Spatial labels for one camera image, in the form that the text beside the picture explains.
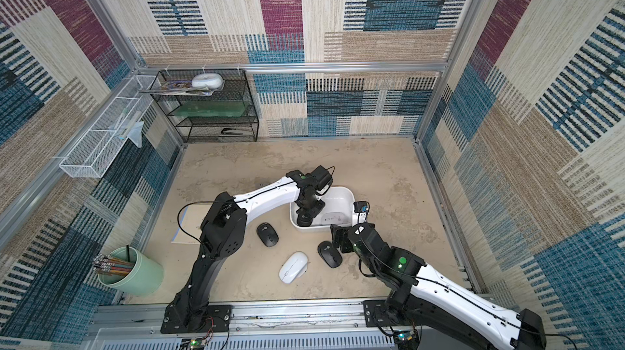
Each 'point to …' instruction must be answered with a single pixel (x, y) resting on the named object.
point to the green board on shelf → (208, 108)
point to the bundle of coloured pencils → (106, 264)
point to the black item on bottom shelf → (230, 131)
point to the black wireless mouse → (267, 234)
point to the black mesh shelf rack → (208, 129)
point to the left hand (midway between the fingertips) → (314, 208)
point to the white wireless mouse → (294, 267)
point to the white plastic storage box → (338, 210)
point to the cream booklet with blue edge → (191, 223)
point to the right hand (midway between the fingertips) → (342, 223)
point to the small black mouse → (329, 254)
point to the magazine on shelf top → (181, 87)
